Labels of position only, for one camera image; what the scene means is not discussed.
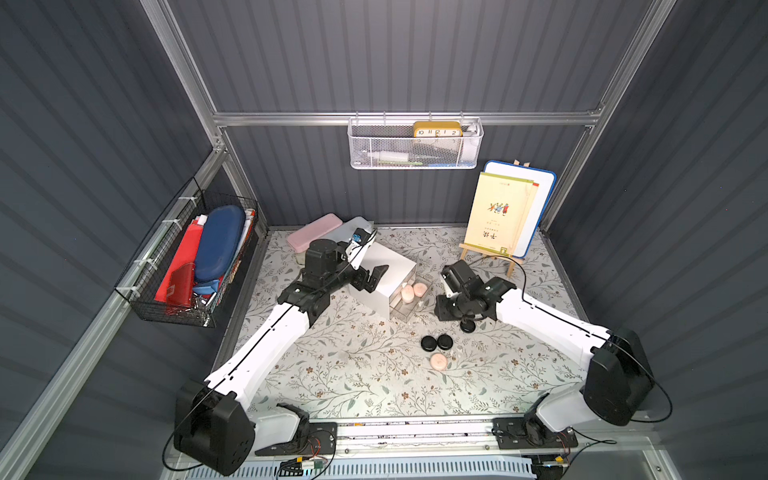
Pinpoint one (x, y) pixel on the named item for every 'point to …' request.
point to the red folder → (176, 288)
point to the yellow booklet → (499, 212)
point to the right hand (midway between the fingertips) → (444, 308)
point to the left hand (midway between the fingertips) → (374, 256)
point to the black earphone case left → (428, 343)
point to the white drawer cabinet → (399, 269)
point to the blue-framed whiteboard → (545, 179)
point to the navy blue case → (219, 241)
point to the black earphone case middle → (445, 341)
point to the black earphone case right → (468, 327)
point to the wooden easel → (473, 249)
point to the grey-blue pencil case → (347, 228)
